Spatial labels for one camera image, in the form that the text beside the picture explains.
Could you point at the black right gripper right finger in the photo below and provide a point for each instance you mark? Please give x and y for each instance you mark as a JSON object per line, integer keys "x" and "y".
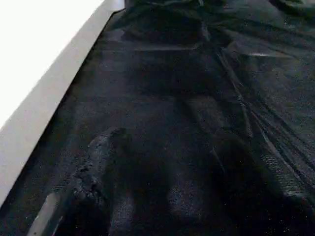
{"x": 261, "y": 196}

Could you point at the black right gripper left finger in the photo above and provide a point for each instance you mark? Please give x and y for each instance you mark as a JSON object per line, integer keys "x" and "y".
{"x": 83, "y": 191}

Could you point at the white plastic table top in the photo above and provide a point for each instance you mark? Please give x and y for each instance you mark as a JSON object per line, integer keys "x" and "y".
{"x": 34, "y": 59}

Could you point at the black mat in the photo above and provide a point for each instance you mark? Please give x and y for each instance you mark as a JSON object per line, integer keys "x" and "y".
{"x": 187, "y": 78}

